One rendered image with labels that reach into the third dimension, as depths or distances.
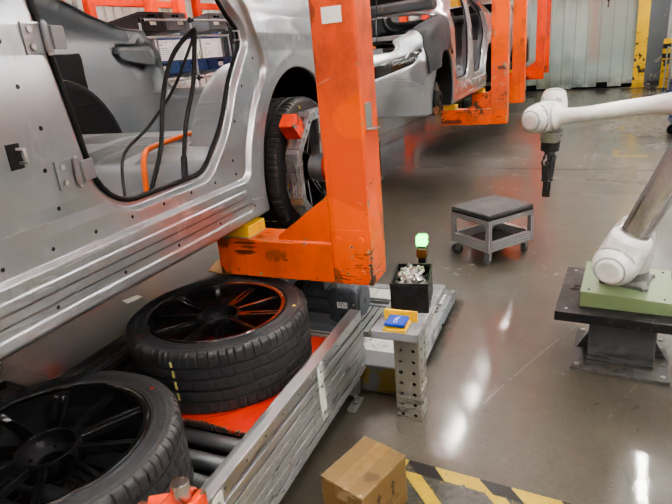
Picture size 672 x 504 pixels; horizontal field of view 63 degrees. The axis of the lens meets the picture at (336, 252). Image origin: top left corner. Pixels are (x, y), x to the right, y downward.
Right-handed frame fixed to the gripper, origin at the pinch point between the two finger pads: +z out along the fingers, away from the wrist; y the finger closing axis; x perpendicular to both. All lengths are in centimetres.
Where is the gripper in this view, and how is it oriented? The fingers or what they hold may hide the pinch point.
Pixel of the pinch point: (546, 188)
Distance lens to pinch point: 253.5
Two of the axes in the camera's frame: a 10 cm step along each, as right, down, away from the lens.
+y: 6.1, -3.3, 7.2
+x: -7.9, -1.9, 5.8
